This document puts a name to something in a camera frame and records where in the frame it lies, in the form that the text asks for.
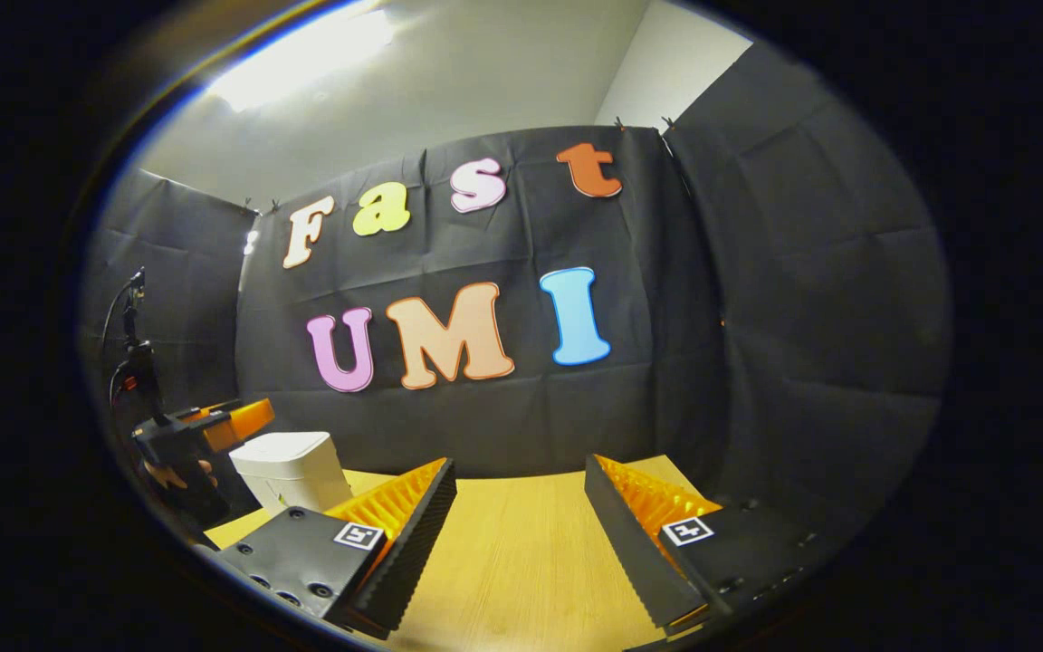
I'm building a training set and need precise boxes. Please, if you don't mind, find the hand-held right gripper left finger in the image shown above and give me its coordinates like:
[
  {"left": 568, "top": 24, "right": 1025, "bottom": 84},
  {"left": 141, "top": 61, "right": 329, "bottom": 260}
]
[{"left": 214, "top": 457, "right": 457, "bottom": 639}]

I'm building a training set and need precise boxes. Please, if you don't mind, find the wooden desktop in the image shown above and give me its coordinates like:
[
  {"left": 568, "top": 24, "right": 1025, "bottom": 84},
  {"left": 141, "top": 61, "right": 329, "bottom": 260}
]
[{"left": 205, "top": 455, "right": 722, "bottom": 652}]

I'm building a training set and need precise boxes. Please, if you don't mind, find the black backdrop cloth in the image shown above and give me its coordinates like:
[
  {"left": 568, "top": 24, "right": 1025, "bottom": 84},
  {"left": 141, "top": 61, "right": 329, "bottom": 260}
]
[{"left": 82, "top": 41, "right": 952, "bottom": 544}]

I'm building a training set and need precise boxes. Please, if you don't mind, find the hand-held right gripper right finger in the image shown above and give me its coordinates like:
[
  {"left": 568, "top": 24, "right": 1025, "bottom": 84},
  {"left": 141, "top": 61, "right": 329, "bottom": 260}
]
[{"left": 583, "top": 455, "right": 826, "bottom": 639}]

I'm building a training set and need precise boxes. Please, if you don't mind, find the white desktop garbage bin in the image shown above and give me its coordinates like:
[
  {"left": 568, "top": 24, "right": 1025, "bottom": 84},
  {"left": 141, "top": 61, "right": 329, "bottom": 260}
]
[{"left": 229, "top": 432, "right": 355, "bottom": 515}]

